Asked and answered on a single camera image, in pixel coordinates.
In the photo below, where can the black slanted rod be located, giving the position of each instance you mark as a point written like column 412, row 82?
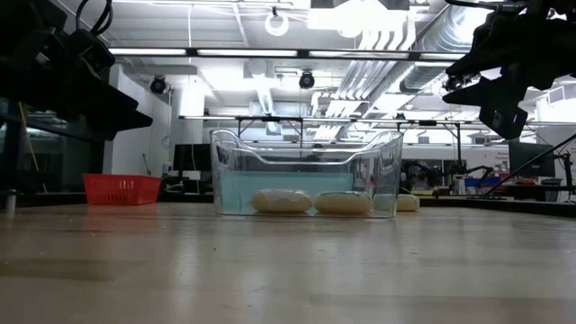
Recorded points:
column 531, row 165

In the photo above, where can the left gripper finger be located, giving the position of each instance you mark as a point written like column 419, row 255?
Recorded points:
column 110, row 102
column 123, row 125

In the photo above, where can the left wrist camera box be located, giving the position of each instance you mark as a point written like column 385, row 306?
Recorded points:
column 92, row 51

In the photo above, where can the clear plastic bin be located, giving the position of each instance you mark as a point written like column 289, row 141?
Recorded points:
column 225, row 180

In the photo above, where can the silver ventilation duct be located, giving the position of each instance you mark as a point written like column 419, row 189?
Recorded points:
column 423, row 54

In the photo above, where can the green frosted donut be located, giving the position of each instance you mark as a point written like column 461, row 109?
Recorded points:
column 409, row 203

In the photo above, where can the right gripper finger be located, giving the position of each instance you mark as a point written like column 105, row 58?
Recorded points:
column 474, row 92
column 486, row 56

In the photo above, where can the green translucent plastic bin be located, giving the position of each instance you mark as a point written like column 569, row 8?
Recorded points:
column 333, row 182

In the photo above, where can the small grey post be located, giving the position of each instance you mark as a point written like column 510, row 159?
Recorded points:
column 10, row 202

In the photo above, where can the overhead LED light bar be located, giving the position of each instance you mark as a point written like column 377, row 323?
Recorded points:
column 225, row 52

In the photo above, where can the blue frosted donut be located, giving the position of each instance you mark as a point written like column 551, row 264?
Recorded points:
column 342, row 203

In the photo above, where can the black monitor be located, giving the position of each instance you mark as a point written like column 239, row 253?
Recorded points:
column 193, row 157
column 522, row 153

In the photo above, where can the round black ceiling camera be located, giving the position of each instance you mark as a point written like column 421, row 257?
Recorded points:
column 307, row 81
column 158, row 85

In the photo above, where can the white frosted donut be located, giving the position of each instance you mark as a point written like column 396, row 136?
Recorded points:
column 281, row 202

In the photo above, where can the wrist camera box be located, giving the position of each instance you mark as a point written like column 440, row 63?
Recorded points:
column 92, row 51
column 503, row 121

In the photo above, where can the red plastic basket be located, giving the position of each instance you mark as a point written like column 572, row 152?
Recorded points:
column 108, row 189

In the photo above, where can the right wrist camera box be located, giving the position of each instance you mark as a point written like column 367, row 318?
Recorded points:
column 503, row 121

